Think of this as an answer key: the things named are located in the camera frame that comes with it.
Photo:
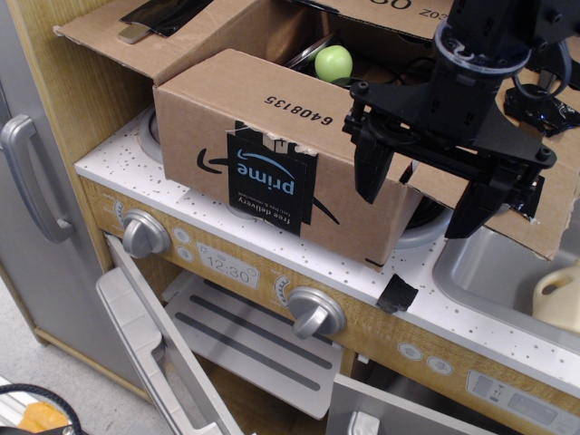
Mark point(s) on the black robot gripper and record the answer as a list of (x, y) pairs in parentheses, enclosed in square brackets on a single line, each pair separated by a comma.
[(451, 122)]

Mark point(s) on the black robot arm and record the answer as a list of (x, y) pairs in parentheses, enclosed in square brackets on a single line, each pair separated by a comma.
[(563, 15)]

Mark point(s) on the silver toy sink basin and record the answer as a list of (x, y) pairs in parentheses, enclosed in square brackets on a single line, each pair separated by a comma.
[(496, 277)]

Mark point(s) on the black tape piece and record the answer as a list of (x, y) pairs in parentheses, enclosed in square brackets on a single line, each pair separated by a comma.
[(397, 296)]

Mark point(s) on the green toy apple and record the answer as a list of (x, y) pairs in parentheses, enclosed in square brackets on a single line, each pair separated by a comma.
[(333, 63)]

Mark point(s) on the metal pot in box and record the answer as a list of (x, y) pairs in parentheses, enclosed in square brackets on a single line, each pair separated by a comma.
[(305, 59)]

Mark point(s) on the silver right stove knob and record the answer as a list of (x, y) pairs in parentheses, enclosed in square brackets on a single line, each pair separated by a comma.
[(315, 313)]

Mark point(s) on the silver stove knob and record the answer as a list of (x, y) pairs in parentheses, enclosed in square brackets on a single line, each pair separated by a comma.
[(143, 234), (315, 313)]

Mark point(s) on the cream toy jug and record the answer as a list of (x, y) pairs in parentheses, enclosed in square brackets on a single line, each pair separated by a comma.
[(556, 298)]

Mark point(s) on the large brown cardboard box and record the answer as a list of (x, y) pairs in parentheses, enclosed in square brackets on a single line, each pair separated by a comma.
[(238, 124)]

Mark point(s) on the white oven rack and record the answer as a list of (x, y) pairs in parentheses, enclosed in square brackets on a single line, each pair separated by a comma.
[(254, 343)]

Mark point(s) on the grey dishwasher door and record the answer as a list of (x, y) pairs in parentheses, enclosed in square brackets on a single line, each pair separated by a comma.
[(359, 408)]

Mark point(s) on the wooden toy kitchen unit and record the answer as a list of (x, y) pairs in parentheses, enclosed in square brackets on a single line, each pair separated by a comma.
[(412, 317)]

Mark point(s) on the silver left stove knob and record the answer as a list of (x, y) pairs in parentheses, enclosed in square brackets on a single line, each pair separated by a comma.
[(143, 234)]

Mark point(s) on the grey oven door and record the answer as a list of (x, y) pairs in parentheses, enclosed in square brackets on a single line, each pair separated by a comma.
[(167, 368)]

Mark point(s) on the grey fridge door handle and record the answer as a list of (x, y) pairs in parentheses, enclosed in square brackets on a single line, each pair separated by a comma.
[(16, 136)]

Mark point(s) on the orange object in ring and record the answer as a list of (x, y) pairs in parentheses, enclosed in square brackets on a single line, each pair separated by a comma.
[(41, 416)]

